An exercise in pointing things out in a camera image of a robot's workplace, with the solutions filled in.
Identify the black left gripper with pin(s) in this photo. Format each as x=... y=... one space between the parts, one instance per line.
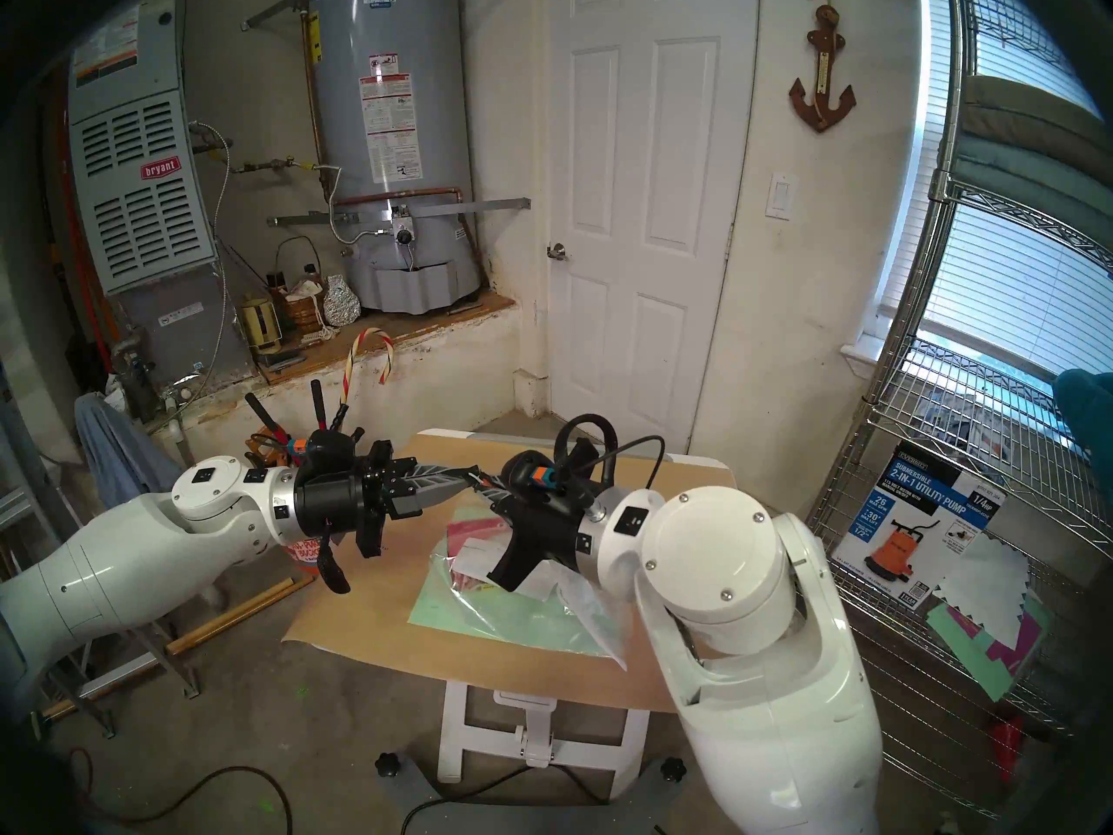
x=330 y=503

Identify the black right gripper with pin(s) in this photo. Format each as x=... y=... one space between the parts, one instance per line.
x=548 y=533

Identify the long red carton box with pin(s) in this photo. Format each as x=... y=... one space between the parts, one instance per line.
x=474 y=527

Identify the clear ziplock bag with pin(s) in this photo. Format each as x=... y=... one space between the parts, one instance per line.
x=600 y=620

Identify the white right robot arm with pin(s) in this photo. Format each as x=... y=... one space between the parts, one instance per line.
x=722 y=564

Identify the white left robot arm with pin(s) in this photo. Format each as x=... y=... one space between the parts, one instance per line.
x=113 y=572

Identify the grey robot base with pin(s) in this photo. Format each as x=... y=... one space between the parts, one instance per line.
x=609 y=811

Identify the light green paper mat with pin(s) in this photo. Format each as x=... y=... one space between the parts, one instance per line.
x=487 y=620

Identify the striped candy cane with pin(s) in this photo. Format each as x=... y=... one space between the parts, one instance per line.
x=351 y=364

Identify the wooden platform board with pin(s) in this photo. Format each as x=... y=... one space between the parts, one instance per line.
x=409 y=324

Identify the foil wrapped lump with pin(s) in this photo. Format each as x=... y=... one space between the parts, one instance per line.
x=341 y=301

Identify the long wooden stick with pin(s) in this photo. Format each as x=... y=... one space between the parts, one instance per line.
x=235 y=616

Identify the yellow metal can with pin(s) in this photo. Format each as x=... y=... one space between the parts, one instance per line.
x=261 y=322

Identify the white folding table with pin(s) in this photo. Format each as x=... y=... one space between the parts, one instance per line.
x=539 y=738

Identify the white panel door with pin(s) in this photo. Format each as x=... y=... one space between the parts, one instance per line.
x=643 y=233

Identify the blue cloth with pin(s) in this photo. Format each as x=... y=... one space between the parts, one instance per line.
x=113 y=446

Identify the yellow gas pipe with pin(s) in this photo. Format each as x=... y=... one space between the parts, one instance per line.
x=269 y=163

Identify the grey water heater tank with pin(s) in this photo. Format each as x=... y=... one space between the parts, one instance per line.
x=426 y=103

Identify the grey Bryant furnace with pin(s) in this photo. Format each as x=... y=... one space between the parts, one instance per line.
x=139 y=216

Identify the aluminium ladder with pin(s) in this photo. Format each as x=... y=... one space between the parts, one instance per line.
x=16 y=504

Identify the utility pump carton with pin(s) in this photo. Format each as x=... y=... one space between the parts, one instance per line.
x=939 y=494

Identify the white scalloped paper sheet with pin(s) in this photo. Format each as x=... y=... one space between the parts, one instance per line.
x=987 y=581

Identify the green and pink papers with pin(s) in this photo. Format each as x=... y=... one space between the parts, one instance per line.
x=987 y=655

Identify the white window blinds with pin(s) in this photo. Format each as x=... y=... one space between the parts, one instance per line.
x=1009 y=294

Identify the red plastic object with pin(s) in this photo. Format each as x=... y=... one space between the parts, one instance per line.
x=1009 y=746

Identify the teal cloth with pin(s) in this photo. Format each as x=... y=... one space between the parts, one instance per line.
x=1083 y=411

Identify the grey green folded cushion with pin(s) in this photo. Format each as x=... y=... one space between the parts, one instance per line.
x=1026 y=172

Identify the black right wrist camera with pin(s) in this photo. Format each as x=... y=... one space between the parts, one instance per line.
x=522 y=472

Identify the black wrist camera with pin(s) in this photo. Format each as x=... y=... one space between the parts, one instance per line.
x=326 y=449
x=522 y=472

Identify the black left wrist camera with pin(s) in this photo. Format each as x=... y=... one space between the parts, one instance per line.
x=326 y=449

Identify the white light switch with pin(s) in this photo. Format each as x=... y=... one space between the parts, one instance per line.
x=781 y=197

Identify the brown anchor wall decoration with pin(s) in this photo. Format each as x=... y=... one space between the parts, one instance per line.
x=822 y=116

